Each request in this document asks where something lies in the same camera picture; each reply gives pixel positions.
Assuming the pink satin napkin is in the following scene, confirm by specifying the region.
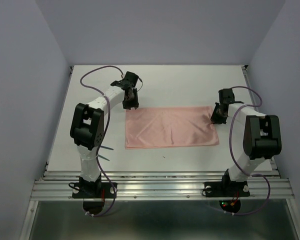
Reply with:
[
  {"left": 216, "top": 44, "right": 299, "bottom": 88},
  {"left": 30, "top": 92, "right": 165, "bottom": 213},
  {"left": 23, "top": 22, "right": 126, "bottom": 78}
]
[{"left": 125, "top": 106, "right": 220, "bottom": 150}]

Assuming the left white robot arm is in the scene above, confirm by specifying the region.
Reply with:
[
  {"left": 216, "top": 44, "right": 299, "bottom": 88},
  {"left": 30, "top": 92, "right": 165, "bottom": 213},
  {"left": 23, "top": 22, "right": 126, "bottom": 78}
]
[{"left": 70, "top": 71, "right": 140, "bottom": 197}]

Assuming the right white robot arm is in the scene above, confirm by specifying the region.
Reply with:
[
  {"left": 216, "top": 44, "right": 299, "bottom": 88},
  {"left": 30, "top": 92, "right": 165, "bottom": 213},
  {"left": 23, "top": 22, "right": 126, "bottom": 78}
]
[{"left": 210, "top": 87, "right": 282, "bottom": 195}]

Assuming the teal plastic utensil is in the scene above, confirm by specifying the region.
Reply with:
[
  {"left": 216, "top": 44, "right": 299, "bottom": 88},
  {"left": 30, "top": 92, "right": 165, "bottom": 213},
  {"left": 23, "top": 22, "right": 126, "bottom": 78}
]
[{"left": 100, "top": 145, "right": 114, "bottom": 151}]

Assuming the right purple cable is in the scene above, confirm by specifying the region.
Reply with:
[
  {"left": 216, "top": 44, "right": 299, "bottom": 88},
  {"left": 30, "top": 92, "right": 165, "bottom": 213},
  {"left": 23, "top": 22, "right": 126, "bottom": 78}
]
[{"left": 221, "top": 86, "right": 271, "bottom": 216}]

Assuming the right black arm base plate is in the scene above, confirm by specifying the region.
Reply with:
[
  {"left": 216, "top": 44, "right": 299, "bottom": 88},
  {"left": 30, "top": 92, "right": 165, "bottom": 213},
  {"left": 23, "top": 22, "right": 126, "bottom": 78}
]
[{"left": 201, "top": 181, "right": 250, "bottom": 198}]

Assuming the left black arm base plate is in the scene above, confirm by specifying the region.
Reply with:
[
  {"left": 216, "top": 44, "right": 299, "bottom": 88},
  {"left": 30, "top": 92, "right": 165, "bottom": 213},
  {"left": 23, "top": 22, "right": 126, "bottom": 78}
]
[{"left": 68, "top": 182, "right": 117, "bottom": 199}]

